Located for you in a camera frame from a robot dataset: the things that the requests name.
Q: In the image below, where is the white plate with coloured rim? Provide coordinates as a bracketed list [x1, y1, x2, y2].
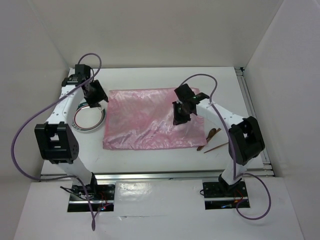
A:
[71, 100, 107, 133]

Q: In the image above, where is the pink satin rose cloth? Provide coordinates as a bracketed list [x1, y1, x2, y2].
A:
[102, 87, 207, 151]

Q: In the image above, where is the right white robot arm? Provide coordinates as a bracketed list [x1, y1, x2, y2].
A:
[172, 83, 265, 196]

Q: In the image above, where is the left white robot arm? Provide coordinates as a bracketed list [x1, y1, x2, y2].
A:
[34, 63, 108, 200]

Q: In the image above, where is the wooden knife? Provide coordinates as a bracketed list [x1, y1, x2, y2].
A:
[196, 128, 221, 151]

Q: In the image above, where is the front aluminium rail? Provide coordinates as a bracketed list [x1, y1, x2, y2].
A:
[40, 165, 275, 181]

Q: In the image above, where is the aluminium rail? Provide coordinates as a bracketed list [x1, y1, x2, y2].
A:
[234, 66, 275, 177]
[40, 165, 275, 181]

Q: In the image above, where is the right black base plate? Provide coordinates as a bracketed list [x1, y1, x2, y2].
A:
[199, 181, 251, 210]

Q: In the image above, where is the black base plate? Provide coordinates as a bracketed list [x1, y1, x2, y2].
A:
[60, 183, 116, 213]
[199, 181, 251, 210]

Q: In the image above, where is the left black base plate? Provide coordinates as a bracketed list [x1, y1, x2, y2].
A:
[60, 183, 116, 213]

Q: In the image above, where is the right side aluminium rail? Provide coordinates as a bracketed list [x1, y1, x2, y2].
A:
[234, 66, 275, 177]

